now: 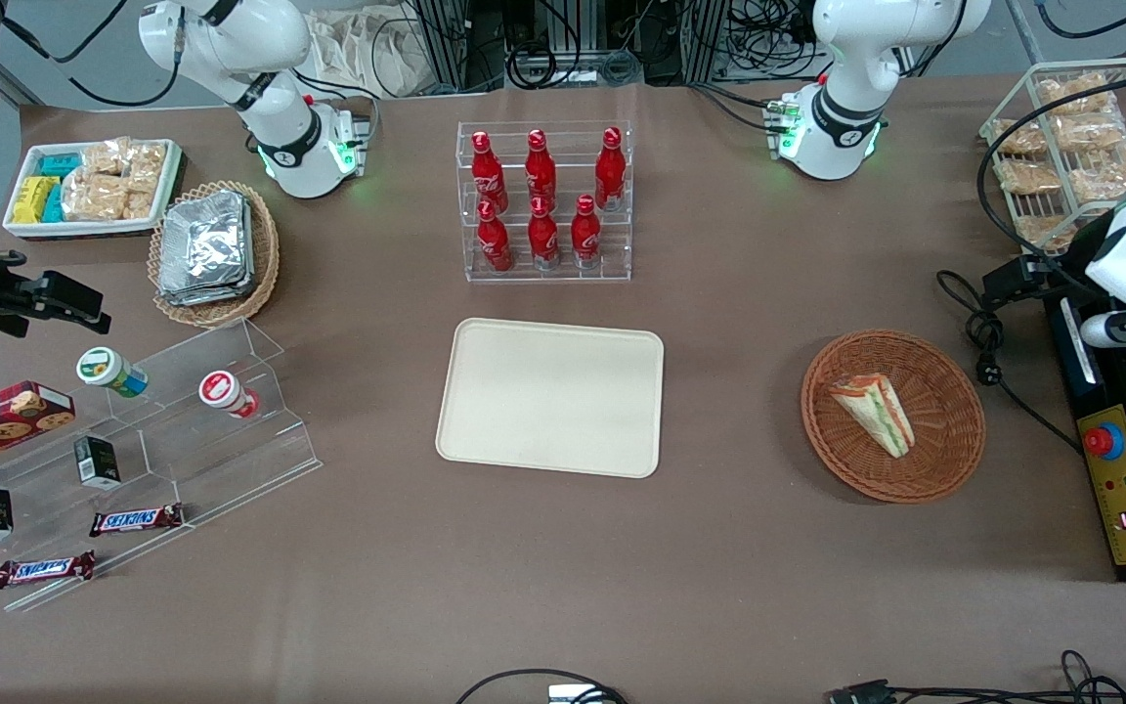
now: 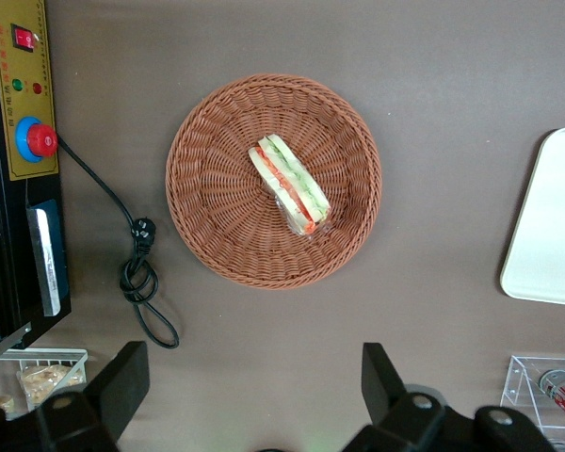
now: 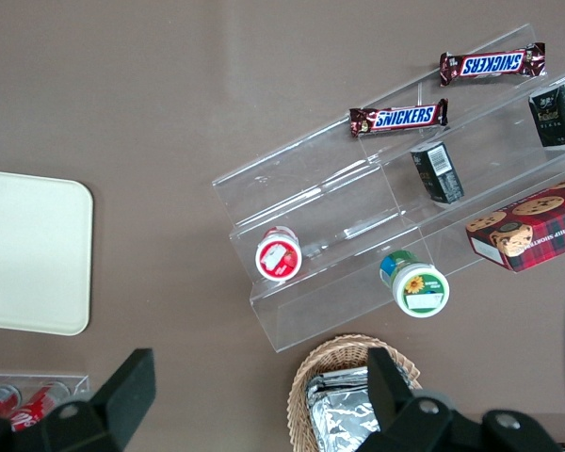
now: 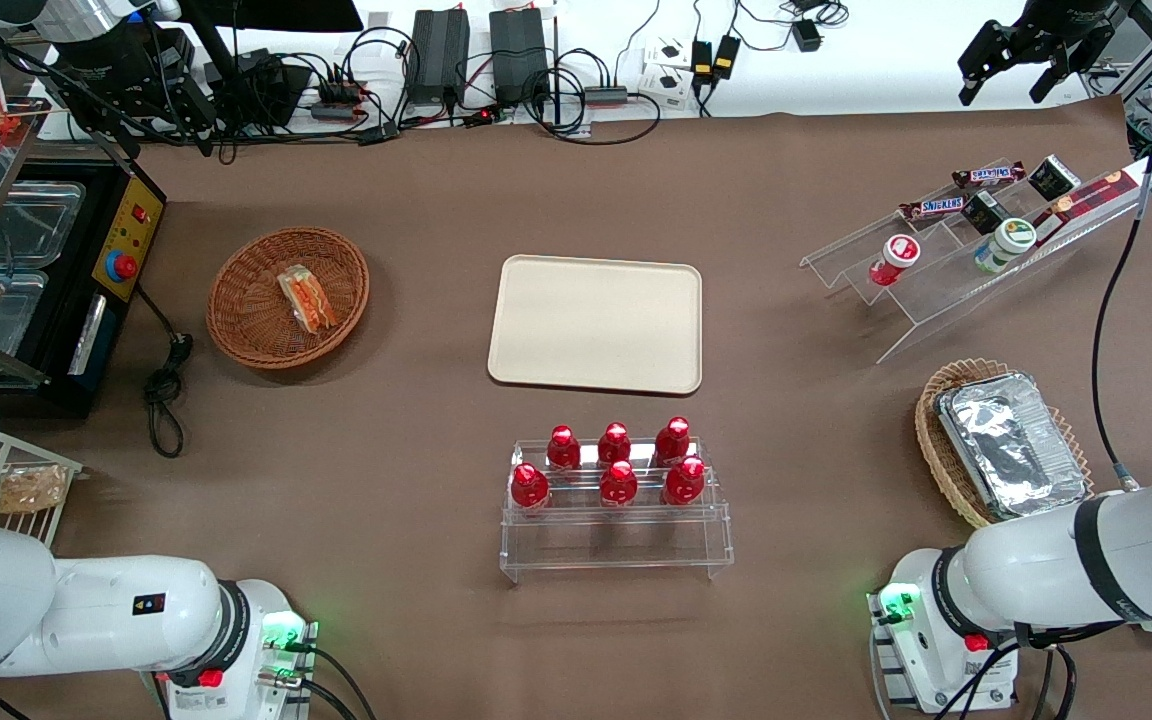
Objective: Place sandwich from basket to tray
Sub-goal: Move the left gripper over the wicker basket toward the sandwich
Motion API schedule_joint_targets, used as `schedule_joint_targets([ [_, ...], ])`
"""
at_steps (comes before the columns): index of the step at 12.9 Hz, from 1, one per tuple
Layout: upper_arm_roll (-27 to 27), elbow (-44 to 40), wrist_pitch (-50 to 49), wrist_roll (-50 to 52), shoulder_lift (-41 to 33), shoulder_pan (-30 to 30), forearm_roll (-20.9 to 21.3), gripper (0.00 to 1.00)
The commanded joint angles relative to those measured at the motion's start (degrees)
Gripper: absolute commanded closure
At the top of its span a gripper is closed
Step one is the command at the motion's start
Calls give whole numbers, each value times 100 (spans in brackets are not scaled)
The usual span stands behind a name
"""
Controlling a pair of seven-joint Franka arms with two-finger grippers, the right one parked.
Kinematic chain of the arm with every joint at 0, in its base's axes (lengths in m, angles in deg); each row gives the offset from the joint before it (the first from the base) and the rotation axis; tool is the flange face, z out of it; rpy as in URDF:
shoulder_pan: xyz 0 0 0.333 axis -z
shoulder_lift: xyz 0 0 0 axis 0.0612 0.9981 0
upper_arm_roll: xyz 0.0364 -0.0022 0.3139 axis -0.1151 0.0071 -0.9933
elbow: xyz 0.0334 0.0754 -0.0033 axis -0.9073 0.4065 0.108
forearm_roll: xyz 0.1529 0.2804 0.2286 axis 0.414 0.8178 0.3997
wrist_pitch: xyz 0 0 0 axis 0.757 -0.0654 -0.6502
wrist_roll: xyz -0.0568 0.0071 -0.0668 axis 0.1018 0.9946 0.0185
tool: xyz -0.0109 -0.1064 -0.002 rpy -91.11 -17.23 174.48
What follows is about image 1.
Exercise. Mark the white rectangular snack tray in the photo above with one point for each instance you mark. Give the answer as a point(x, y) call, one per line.
point(84, 228)

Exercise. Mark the red cola bottle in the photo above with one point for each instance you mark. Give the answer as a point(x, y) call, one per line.
point(490, 176)
point(541, 168)
point(543, 240)
point(495, 244)
point(585, 237)
point(609, 171)

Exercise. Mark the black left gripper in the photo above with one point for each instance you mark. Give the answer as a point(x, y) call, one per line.
point(1058, 274)

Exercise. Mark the round brown wicker basket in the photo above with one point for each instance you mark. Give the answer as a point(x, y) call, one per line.
point(944, 440)

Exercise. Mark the beige cloth bag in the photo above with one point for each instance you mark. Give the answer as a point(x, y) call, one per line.
point(368, 54)

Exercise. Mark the oval light wicker basket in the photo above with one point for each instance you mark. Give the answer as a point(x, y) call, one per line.
point(265, 264)

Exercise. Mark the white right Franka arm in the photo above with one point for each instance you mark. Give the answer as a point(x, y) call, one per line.
point(231, 39)

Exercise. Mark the red emergency stop button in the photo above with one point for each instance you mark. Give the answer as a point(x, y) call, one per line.
point(1103, 442)

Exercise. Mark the clear acrylic stepped shelf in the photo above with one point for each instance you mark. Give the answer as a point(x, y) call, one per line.
point(182, 460)

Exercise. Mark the teal snack packet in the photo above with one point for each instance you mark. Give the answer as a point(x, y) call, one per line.
point(60, 165)
point(54, 203)

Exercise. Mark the stack of foil containers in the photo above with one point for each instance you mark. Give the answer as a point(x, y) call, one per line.
point(203, 249)

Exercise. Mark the bagged bread packet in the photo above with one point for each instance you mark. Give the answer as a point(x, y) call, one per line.
point(1027, 176)
point(1089, 132)
point(1105, 176)
point(1020, 138)
point(1042, 231)
point(1073, 90)

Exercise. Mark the clear acrylic bottle rack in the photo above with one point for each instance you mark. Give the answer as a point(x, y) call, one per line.
point(563, 277)

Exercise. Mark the clear rice cracker packet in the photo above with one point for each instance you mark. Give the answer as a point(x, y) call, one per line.
point(94, 196)
point(139, 205)
point(148, 166)
point(106, 156)

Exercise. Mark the yellow snack packet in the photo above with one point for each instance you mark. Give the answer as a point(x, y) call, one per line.
point(32, 200)

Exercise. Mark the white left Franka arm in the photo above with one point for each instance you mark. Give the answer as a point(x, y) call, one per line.
point(846, 59)

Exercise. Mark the red lid yogurt cup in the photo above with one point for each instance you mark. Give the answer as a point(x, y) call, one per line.
point(221, 389)

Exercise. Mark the small white device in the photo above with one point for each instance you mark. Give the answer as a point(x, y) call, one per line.
point(568, 694)

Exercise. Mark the green lid yogurt cup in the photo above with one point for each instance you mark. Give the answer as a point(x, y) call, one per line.
point(104, 369)

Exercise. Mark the cream plastic serving tray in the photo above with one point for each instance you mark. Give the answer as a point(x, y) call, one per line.
point(548, 396)

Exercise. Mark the triangle sandwich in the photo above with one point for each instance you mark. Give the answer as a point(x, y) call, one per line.
point(876, 411)

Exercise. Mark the Snickers chocolate bar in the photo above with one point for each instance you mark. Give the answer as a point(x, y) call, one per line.
point(136, 520)
point(43, 570)

